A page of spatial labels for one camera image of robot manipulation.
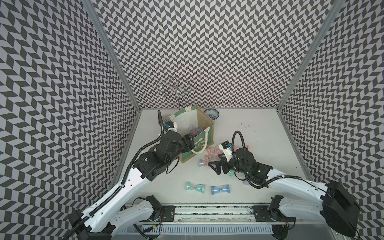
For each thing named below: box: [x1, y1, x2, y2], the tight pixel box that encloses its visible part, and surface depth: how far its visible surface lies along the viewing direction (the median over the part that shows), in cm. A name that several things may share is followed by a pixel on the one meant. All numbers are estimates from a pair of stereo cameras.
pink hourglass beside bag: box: [204, 147, 222, 163], surface depth 93 cm
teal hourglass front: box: [185, 181, 205, 194], surface depth 80 cm
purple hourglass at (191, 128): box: [187, 124, 203, 133], surface depth 101 cm
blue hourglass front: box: [211, 184, 230, 195], surface depth 80 cm
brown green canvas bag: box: [168, 105, 215, 164], surface depth 90 cm
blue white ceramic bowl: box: [204, 108, 220, 121], surface depth 114 cm
